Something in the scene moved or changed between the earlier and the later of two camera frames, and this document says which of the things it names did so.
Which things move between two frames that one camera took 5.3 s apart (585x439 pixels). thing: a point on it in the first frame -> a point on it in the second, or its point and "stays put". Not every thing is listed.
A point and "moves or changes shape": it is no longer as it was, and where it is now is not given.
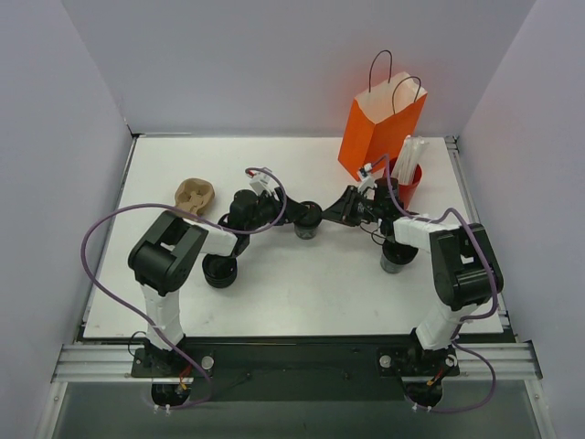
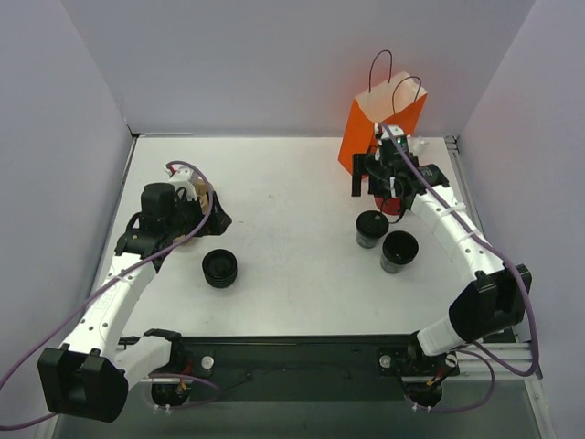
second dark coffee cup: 395,255 stays put
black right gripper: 355,208 -> 366,169
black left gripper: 283,206 -> 212,216
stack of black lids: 219,271 stays put
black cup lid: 313,215 moves or changes shape
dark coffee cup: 306,233 -> 367,234
